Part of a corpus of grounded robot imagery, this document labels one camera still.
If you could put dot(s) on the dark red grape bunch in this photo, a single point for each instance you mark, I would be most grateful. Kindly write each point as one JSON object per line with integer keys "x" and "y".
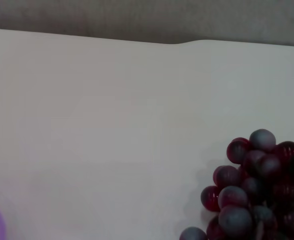
{"x": 257, "y": 197}

